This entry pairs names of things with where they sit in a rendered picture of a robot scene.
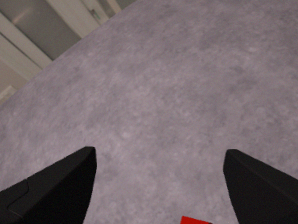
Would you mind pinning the dark red cube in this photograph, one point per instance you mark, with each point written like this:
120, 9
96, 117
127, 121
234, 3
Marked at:
191, 220

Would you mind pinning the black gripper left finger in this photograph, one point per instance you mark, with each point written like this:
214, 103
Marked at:
59, 194

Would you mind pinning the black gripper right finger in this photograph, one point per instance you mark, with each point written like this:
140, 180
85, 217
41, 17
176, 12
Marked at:
260, 194

